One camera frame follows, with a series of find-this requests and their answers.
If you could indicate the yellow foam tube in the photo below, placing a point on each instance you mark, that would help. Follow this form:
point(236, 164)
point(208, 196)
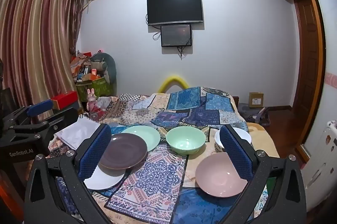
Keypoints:
point(173, 79)

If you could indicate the striped curtain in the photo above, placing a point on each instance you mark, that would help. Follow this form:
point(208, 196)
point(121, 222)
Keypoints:
point(34, 36)

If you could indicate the orange object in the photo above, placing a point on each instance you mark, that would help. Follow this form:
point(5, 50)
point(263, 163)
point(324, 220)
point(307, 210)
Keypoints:
point(9, 197)

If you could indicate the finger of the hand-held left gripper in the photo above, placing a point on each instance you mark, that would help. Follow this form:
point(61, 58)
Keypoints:
point(64, 118)
point(39, 108)

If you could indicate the green storage box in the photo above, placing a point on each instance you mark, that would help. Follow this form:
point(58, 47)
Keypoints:
point(97, 88)

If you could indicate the red box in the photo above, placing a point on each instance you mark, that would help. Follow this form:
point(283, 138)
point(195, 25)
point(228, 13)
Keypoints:
point(65, 100)

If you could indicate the small black monitor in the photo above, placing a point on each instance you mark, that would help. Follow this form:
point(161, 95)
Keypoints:
point(175, 35)

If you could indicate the pink plush bunny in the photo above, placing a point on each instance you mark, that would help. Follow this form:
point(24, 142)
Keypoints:
point(91, 100)

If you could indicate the brown plate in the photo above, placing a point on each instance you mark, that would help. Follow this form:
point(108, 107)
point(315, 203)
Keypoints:
point(123, 150)

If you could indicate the black wall television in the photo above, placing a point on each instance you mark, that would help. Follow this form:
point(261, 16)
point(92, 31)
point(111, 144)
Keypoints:
point(175, 9)

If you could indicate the cardboard box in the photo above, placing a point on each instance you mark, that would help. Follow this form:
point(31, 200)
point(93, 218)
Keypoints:
point(256, 99)

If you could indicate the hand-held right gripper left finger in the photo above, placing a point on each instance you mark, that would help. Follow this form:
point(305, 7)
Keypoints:
point(94, 155)

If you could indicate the wooden door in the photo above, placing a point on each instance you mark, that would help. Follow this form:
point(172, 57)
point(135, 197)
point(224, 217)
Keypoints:
point(306, 68)

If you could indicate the pink bowl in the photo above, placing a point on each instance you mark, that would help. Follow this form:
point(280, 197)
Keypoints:
point(218, 176)

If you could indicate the grey plush toy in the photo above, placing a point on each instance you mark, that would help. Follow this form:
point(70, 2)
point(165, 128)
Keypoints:
point(105, 65)

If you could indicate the white plate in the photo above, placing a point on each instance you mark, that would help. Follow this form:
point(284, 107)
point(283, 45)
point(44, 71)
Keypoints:
point(102, 179)

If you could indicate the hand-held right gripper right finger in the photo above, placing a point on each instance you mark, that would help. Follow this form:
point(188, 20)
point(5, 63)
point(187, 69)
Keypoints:
point(234, 152)

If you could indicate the grey cloth pile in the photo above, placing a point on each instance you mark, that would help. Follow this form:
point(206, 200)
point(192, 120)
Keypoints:
point(250, 113)

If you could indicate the white board with stickers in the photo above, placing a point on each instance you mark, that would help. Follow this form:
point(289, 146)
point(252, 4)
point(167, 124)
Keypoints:
point(318, 160)

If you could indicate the white bowl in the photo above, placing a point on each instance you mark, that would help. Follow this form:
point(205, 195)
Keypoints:
point(243, 135)

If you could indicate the patchwork blanket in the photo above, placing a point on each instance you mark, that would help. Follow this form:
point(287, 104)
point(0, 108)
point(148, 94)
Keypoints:
point(158, 176)

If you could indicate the white cloth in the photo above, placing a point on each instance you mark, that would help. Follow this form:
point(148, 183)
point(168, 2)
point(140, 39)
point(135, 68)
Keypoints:
point(76, 131)

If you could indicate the green bowl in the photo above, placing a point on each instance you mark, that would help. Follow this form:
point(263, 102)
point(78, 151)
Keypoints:
point(184, 142)

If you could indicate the beige green bordered blanket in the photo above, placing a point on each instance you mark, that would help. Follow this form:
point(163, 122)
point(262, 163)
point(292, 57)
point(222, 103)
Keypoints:
point(263, 142)

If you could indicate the green plate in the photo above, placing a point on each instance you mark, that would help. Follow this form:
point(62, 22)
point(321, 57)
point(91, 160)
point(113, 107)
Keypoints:
point(144, 135)

